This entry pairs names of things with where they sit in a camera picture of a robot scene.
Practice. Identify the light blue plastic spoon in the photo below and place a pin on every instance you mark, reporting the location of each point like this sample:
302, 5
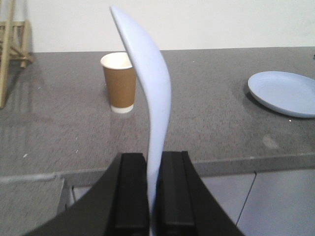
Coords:
152, 72

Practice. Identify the brown paper cup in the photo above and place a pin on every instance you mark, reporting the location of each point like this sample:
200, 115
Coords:
120, 80

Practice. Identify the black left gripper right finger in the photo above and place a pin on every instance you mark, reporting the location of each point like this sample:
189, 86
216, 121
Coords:
184, 206

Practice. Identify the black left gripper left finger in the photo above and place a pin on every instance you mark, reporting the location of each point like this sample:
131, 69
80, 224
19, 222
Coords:
116, 205

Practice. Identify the light blue plate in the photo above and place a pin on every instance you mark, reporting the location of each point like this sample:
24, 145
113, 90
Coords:
283, 92

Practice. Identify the wooden rack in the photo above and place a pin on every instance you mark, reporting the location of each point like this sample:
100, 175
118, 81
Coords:
14, 45

